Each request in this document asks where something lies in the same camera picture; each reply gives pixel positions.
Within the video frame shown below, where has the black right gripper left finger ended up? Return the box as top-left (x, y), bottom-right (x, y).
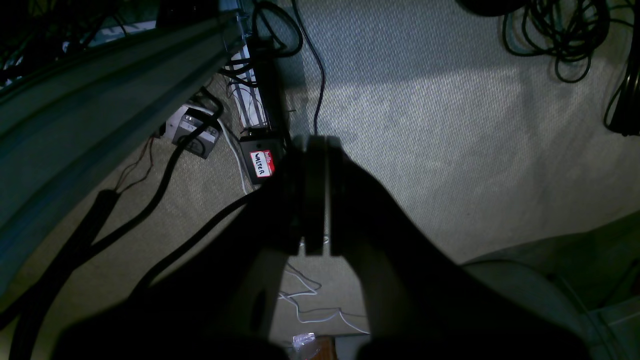
top-left (52, 150), bottom-right (304, 360)

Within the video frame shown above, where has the grey aluminium frame beam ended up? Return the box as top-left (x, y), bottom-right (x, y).
top-left (0, 13), bottom-right (240, 293)

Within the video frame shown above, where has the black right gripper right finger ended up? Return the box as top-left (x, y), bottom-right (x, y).
top-left (326, 137), bottom-right (591, 360)

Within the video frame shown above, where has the coiled black cable bundle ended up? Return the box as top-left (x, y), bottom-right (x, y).
top-left (502, 0), bottom-right (640, 84)

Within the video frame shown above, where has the white thin cable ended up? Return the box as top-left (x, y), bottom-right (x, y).
top-left (185, 102), bottom-right (251, 195)

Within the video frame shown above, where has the grey power adapter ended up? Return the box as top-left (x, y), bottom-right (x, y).
top-left (172, 114), bottom-right (222, 160)

